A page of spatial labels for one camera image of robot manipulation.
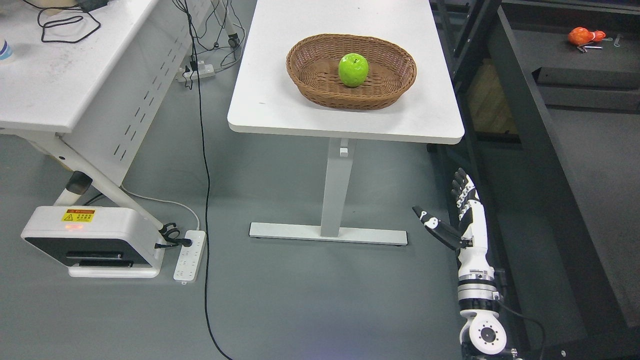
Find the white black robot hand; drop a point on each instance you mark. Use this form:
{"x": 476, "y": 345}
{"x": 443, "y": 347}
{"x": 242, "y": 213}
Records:
{"x": 470, "y": 238}

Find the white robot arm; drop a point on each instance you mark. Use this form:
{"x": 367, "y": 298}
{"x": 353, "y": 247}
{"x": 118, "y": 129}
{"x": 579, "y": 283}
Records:
{"x": 483, "y": 336}

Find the white machine with warning label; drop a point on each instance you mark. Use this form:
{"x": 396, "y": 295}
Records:
{"x": 97, "y": 242}

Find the white standing desk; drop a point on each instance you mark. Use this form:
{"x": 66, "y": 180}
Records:
{"x": 265, "y": 99}

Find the green apple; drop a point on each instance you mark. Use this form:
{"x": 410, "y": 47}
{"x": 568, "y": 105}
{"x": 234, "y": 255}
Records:
{"x": 353, "y": 70}

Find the white power strip near machine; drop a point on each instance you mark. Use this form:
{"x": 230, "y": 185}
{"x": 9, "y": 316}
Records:
{"x": 189, "y": 259}

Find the white folding table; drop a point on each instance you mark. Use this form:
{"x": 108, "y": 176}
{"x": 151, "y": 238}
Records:
{"x": 90, "y": 104}

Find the black metal shelf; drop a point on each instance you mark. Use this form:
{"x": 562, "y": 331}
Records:
{"x": 553, "y": 143}

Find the white power strip far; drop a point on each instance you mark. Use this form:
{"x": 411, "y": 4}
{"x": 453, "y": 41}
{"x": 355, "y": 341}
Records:
{"x": 201, "y": 70}

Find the paper cup blue band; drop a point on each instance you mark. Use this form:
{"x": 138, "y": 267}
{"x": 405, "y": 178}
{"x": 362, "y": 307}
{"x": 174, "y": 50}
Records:
{"x": 6, "y": 51}

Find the orange toy on shelf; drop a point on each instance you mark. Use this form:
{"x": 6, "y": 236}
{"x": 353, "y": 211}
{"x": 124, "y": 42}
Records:
{"x": 581, "y": 36}

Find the brown wicker basket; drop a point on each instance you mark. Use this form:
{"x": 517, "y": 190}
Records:
{"x": 313, "y": 63}

